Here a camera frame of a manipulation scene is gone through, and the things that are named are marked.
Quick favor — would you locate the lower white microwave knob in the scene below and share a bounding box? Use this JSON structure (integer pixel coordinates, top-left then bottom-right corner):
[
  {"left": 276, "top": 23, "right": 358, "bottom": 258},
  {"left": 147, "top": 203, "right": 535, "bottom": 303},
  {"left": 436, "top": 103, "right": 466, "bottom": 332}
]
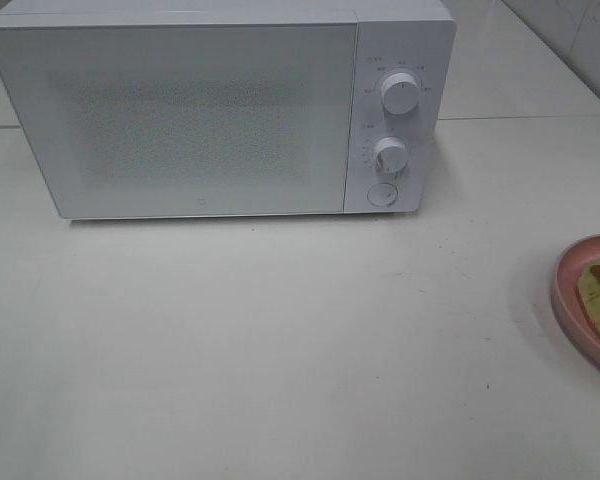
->
[{"left": 373, "top": 137, "right": 409, "bottom": 174}]

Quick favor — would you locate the white microwave oven body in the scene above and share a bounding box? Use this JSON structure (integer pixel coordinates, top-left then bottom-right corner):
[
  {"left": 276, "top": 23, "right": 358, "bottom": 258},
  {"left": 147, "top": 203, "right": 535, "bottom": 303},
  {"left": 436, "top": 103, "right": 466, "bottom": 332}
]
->
[{"left": 0, "top": 1, "right": 456, "bottom": 218}]

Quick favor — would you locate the upper white microwave knob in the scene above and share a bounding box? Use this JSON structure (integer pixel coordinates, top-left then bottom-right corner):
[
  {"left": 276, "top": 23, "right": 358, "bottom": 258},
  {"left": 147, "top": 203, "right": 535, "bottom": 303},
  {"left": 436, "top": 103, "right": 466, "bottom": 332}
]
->
[{"left": 380, "top": 70, "right": 421, "bottom": 115}]

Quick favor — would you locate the round microwave door-release button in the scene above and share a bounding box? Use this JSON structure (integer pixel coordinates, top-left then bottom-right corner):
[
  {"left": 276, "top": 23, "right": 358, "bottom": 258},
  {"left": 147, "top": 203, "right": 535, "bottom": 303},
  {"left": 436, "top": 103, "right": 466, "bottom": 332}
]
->
[{"left": 367, "top": 183, "right": 398, "bottom": 207}]

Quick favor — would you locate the white microwave door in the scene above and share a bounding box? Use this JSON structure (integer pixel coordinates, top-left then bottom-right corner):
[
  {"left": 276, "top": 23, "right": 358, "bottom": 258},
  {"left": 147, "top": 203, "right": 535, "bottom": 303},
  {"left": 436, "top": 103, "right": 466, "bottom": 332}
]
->
[{"left": 0, "top": 24, "right": 356, "bottom": 219}]

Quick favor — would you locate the white microwave knob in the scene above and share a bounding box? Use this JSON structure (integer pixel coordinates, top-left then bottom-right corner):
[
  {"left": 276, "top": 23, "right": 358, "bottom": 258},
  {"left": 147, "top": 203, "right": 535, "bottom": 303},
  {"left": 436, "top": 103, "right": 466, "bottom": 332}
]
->
[
  {"left": 380, "top": 70, "right": 421, "bottom": 115},
  {"left": 373, "top": 137, "right": 409, "bottom": 174}
]

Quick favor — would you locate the pink round plate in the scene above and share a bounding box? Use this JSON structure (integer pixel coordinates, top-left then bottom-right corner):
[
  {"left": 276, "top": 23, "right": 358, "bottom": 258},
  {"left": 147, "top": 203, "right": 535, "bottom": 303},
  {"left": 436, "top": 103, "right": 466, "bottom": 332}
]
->
[{"left": 551, "top": 234, "right": 600, "bottom": 370}]

